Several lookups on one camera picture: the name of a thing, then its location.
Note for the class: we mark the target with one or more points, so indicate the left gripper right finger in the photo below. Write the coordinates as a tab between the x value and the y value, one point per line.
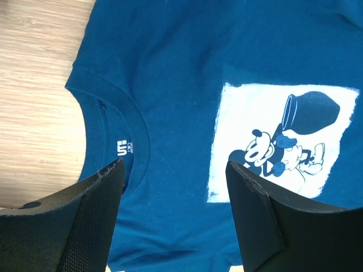
279	230

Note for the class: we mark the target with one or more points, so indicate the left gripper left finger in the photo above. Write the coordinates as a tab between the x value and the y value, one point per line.
70	230

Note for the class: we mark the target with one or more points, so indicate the blue printed t-shirt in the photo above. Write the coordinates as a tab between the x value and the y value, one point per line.
178	88

